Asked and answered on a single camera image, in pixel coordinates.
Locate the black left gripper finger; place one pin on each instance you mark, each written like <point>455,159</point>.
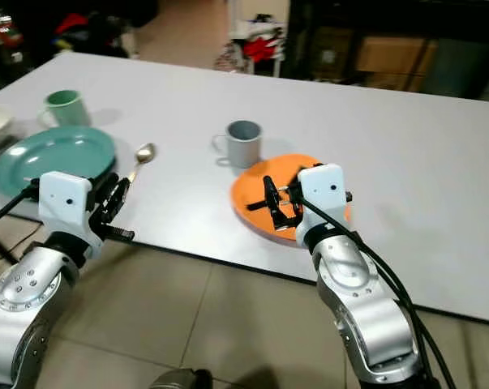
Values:
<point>119,194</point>
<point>119,234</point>

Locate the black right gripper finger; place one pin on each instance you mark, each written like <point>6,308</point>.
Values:
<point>271,194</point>
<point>285,221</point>

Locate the black utensil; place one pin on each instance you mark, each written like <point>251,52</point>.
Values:
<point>255,204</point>

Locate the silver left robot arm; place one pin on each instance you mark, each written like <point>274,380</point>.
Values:
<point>17,308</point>

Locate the orange plate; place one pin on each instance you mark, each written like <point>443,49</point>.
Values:
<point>248,223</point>

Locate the gold spoon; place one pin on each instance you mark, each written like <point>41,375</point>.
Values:
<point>145,151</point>

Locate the grey mug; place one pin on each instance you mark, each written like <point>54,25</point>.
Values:
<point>244,144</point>

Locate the teal plate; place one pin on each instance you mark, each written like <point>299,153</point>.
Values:
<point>49,158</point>

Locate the green mug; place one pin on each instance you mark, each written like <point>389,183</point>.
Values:
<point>70,109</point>

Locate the patterned bag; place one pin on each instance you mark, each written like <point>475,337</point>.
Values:
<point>228,58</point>

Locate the red cloth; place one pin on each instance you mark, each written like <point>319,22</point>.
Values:
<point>262,49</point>

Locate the small dark cardboard box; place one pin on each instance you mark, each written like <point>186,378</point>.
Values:
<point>329,53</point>

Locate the grey robot leg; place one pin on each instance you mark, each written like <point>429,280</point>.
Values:
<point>179,379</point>

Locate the red and black clothes pile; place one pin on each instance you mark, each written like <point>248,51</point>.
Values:
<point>86,32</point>

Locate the white rack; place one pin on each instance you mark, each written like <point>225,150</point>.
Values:
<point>256,20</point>

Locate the large brown cardboard box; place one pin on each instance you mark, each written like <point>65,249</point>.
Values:
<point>394,55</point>

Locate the red printed packet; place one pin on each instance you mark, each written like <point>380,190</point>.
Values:
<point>1,32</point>

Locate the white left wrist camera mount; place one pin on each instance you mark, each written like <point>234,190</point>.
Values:
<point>66,201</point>

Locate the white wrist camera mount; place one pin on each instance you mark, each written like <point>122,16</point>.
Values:
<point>66,201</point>
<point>323,190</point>

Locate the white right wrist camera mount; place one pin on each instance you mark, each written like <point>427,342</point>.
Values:
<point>323,190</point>

